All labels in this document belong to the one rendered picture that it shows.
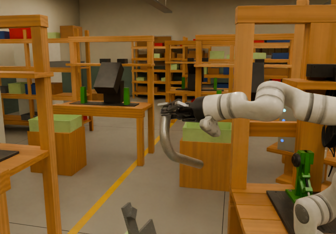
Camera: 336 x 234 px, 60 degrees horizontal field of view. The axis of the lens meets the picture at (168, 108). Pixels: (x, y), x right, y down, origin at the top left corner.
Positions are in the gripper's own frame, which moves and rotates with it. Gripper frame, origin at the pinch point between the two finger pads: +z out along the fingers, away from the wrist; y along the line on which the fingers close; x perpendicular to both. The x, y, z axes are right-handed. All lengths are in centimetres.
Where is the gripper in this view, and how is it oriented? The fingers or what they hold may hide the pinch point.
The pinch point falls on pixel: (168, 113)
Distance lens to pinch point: 90.9
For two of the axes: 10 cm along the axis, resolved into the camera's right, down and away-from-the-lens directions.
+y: -5.7, -3.8, -7.2
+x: -1.4, 9.2, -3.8
